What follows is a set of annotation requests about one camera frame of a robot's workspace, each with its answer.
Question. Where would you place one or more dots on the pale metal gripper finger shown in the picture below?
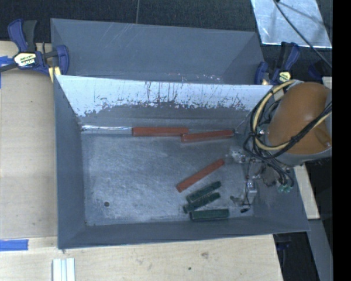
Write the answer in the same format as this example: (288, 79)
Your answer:
(235, 200)
(252, 189)

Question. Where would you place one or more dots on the dark green flat block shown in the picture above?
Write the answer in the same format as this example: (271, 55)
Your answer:
(209, 214)
(204, 191)
(201, 202)

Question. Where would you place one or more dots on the red-brown flat block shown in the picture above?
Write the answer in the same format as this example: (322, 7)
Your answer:
(200, 175)
(159, 131)
(207, 135)

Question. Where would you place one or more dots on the grey metal bin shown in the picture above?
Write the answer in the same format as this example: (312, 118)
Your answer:
(134, 171)

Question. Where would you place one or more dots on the pale wood board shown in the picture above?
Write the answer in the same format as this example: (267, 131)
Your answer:
(27, 157)

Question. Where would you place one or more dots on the black cylinder on white bracket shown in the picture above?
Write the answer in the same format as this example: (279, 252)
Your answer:
(245, 210)

